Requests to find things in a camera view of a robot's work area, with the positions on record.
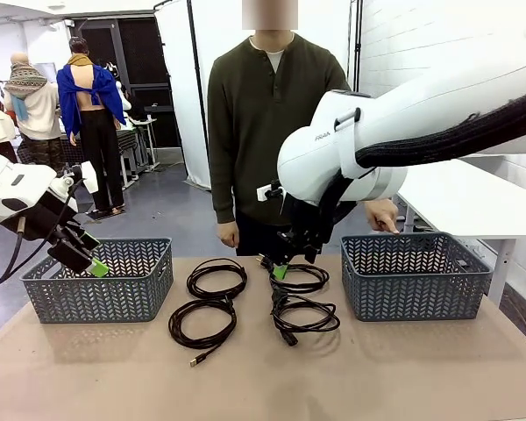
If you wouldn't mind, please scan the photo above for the thin black cable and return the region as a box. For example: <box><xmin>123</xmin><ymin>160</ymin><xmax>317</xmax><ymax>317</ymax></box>
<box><xmin>186</xmin><ymin>257</ymin><xmax>249</xmax><ymax>301</ymax></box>

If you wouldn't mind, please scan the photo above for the person's left hand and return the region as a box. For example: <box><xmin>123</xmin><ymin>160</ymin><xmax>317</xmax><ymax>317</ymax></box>
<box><xmin>364</xmin><ymin>197</ymin><xmax>402</xmax><ymax>236</ymax></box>

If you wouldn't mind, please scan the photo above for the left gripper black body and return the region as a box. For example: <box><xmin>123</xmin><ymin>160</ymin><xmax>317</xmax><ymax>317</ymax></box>
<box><xmin>0</xmin><ymin>190</ymin><xmax>78</xmax><ymax>241</ymax></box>

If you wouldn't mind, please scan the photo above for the white side table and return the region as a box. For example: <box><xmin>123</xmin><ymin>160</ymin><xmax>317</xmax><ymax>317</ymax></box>
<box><xmin>394</xmin><ymin>157</ymin><xmax>526</xmax><ymax>308</ymax></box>

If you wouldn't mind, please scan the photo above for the gray plastic lattice basket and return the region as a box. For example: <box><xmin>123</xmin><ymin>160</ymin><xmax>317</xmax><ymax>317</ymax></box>
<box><xmin>339</xmin><ymin>231</ymin><xmax>494</xmax><ymax>323</ymax></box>
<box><xmin>19</xmin><ymin>237</ymin><xmax>174</xmax><ymax>325</ymax></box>

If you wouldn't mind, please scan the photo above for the black backdrop stand pole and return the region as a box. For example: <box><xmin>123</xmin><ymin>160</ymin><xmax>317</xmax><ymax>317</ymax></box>
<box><xmin>186</xmin><ymin>0</ymin><xmax>213</xmax><ymax>190</ymax></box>
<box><xmin>352</xmin><ymin>0</ymin><xmax>364</xmax><ymax>93</ymax></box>

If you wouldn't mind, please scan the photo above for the black USB cable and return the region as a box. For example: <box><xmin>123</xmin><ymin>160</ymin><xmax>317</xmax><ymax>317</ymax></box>
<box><xmin>167</xmin><ymin>294</ymin><xmax>238</xmax><ymax>368</ymax></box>

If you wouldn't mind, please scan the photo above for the person's right hand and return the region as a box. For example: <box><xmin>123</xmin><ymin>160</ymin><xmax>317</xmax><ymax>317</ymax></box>
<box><xmin>217</xmin><ymin>220</ymin><xmax>241</xmax><ymax>249</ymax></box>

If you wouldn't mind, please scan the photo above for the seated background person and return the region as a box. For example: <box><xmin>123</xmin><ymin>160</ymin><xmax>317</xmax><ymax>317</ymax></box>
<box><xmin>116</xmin><ymin>80</ymin><xmax>135</xmax><ymax>122</ymax></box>

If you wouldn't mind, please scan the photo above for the black left arm cable bundle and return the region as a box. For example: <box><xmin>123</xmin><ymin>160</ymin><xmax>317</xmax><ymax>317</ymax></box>
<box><xmin>0</xmin><ymin>177</ymin><xmax>87</xmax><ymax>296</ymax></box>

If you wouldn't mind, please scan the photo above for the person in green sweater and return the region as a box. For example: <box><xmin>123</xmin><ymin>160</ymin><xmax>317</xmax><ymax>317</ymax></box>
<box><xmin>207</xmin><ymin>0</ymin><xmax>356</xmax><ymax>258</ymax></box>

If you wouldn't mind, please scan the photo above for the mannequin with blue garment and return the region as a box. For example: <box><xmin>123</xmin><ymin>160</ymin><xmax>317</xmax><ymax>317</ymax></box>
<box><xmin>55</xmin><ymin>36</ymin><xmax>128</xmax><ymax>217</ymax></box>

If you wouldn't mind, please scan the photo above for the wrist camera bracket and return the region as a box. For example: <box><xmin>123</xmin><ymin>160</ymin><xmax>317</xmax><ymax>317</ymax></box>
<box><xmin>256</xmin><ymin>182</ymin><xmax>287</xmax><ymax>203</ymax></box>
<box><xmin>57</xmin><ymin>161</ymin><xmax>100</xmax><ymax>195</ymax></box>

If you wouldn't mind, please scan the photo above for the cluttered background desk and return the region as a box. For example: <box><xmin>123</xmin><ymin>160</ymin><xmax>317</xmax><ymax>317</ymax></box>
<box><xmin>117</xmin><ymin>114</ymin><xmax>161</xmax><ymax>180</ymax></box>

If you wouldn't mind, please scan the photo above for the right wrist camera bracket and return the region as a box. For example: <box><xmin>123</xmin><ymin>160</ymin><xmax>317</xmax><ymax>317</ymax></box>
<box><xmin>256</xmin><ymin>182</ymin><xmax>287</xmax><ymax>203</ymax></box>

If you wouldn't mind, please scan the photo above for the thick black power cable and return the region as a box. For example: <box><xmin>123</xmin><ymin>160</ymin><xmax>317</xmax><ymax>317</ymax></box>
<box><xmin>269</xmin><ymin>287</ymin><xmax>342</xmax><ymax>348</ymax></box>
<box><xmin>256</xmin><ymin>253</ymin><xmax>331</xmax><ymax>294</ymax></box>

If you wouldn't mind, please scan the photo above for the mannequin with patterned scarf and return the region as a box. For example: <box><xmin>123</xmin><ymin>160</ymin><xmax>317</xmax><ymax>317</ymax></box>
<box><xmin>3</xmin><ymin>51</ymin><xmax>65</xmax><ymax>172</ymax></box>

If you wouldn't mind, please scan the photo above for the black grid partition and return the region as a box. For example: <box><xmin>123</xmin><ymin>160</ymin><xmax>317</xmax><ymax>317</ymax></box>
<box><xmin>69</xmin><ymin>16</ymin><xmax>181</xmax><ymax>150</ymax></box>

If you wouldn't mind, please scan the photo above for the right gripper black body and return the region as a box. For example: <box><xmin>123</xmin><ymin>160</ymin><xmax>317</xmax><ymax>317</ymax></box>
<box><xmin>280</xmin><ymin>192</ymin><xmax>337</xmax><ymax>256</ymax></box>

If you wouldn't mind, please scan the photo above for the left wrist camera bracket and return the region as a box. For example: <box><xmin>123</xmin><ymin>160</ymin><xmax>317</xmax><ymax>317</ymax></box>
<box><xmin>57</xmin><ymin>161</ymin><xmax>100</xmax><ymax>195</ymax></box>

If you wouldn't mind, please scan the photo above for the person's right forearm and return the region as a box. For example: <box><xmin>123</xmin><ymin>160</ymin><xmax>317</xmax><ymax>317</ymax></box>
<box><xmin>209</xmin><ymin>144</ymin><xmax>241</xmax><ymax>225</ymax></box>

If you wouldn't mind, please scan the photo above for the white backdrop screen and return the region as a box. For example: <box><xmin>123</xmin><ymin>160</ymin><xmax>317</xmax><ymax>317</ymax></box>
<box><xmin>153</xmin><ymin>0</ymin><xmax>361</xmax><ymax>192</ymax></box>

